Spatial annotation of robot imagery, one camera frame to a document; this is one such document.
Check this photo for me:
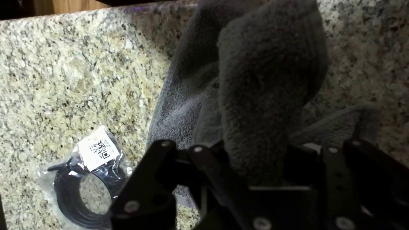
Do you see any bagged black cable coil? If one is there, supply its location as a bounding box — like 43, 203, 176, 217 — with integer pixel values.
37, 125, 135, 230

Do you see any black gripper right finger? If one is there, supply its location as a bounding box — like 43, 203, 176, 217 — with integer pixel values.
284, 138, 409, 230

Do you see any grey terry towel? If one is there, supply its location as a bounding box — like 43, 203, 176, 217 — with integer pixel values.
145, 0, 382, 189

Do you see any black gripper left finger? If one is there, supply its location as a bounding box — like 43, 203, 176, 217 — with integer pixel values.
108, 138, 253, 230

